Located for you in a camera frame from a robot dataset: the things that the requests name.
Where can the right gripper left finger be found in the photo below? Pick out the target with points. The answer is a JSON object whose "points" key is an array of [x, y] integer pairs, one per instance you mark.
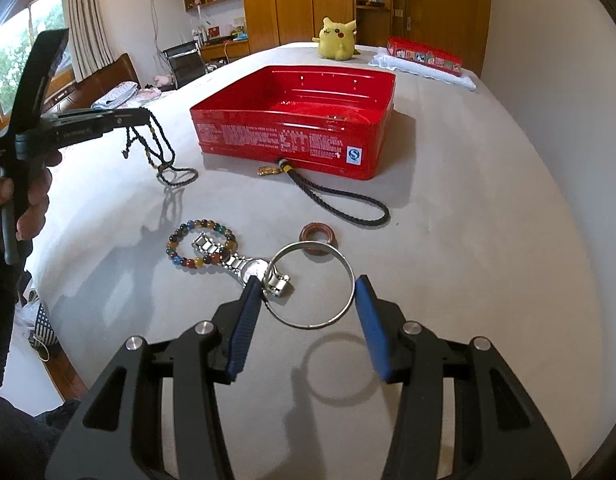
{"points": [[116, 431]]}

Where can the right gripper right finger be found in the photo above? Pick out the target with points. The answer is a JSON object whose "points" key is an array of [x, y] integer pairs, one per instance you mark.
{"points": [[499, 432]]}

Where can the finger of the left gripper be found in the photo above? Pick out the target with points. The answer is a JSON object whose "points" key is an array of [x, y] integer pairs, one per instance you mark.
{"points": [[128, 118]]}

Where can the silver bangle large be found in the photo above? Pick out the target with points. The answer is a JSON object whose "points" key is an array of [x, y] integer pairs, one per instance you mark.
{"points": [[301, 245]]}

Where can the silver wristwatch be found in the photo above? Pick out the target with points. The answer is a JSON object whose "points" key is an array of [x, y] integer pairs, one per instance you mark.
{"points": [[241, 267]]}

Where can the folded blue white cloth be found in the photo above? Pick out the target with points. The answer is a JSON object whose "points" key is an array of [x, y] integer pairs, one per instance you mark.
{"points": [[116, 96]]}

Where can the floral bedspread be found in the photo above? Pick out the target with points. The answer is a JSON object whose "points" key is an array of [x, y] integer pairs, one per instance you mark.
{"points": [[144, 96]]}

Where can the wooden headboard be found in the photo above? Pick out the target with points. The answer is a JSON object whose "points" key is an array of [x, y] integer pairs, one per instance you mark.
{"points": [[82, 94]]}

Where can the beige curtain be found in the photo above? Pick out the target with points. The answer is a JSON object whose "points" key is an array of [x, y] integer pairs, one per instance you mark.
{"points": [[87, 41]]}

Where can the window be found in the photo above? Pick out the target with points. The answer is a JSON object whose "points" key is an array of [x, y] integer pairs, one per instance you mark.
{"points": [[17, 35]]}

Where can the black office chair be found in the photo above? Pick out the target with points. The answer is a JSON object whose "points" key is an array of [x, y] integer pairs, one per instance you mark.
{"points": [[186, 63]]}

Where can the wooden desk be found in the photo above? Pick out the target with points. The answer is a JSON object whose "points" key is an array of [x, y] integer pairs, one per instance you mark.
{"points": [[231, 50]]}

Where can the red tin box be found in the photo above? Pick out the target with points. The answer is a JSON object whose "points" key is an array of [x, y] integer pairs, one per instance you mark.
{"points": [[326, 118]]}

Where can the yellow Pikachu plush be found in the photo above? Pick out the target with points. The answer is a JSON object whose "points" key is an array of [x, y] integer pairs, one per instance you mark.
{"points": [[336, 41]]}

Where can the white folded towel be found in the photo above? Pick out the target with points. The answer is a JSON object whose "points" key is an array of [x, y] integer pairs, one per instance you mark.
{"points": [[388, 62]]}

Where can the red tin lid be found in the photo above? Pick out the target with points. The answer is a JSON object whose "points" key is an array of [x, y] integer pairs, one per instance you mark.
{"points": [[423, 54]]}

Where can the wooden door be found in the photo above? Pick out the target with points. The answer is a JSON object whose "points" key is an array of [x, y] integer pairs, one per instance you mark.
{"points": [[460, 27]]}

